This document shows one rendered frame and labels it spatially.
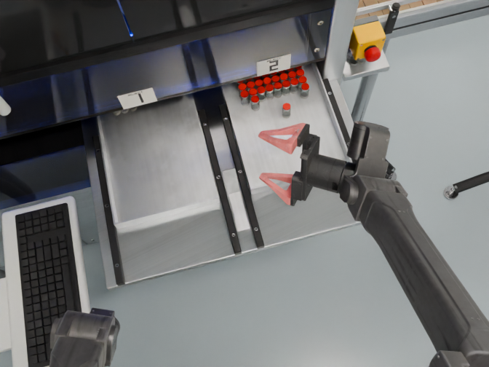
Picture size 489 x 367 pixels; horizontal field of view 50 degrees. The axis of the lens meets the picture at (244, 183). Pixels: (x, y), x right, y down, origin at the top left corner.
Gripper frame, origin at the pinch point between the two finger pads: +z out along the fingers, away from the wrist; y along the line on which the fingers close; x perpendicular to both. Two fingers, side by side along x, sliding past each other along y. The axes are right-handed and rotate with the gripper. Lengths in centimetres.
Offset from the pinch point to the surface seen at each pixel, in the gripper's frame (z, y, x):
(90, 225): 82, 79, 27
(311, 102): 7, 19, 46
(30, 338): 50, 51, -28
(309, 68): 11, 14, 55
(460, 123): -32, 81, 144
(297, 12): 7.3, -10.9, 35.3
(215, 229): 16.7, 34.4, 7.8
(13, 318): 57, 50, -26
